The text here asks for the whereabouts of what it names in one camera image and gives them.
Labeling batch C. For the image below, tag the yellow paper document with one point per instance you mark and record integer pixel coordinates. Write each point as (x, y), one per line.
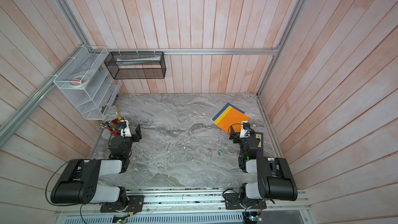
(222, 115)

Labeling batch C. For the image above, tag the tape roll in shelf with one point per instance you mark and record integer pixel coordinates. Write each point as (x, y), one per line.
(78, 81)

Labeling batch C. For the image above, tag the black wire mesh basket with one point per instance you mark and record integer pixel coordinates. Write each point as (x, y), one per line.
(153, 71)

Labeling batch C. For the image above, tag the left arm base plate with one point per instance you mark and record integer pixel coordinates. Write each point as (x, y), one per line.
(132, 204)

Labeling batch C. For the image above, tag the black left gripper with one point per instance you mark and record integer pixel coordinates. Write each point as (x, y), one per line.
(137, 136)

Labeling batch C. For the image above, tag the dark navy book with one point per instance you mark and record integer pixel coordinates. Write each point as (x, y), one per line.
(260, 152)

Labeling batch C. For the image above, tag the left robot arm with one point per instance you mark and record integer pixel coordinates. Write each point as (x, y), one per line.
(78, 183)

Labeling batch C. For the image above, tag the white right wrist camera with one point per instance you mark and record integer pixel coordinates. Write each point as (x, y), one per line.
(245, 130)

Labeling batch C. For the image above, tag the orange paper document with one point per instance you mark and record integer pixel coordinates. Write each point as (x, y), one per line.
(233, 117)

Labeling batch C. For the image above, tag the red pen holder cup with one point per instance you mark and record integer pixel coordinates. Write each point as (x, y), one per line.
(115, 127)

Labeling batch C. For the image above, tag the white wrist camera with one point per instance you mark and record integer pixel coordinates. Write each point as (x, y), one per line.
(245, 130)
(122, 127)

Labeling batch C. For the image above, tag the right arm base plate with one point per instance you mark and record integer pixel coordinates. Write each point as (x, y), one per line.
(233, 201)

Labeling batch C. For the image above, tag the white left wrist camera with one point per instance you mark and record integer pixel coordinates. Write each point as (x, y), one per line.
(122, 127)

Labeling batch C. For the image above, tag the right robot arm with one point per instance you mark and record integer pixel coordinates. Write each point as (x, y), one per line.
(274, 178)

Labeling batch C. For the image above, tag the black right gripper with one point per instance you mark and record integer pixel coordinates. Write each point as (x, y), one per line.
(233, 135)

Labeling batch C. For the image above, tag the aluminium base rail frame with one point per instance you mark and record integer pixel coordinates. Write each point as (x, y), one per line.
(192, 206)

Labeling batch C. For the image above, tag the white wire mesh shelf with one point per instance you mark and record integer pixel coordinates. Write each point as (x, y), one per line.
(86, 84)

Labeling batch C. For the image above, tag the paper in black basket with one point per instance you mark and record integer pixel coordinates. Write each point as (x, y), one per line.
(138, 61)

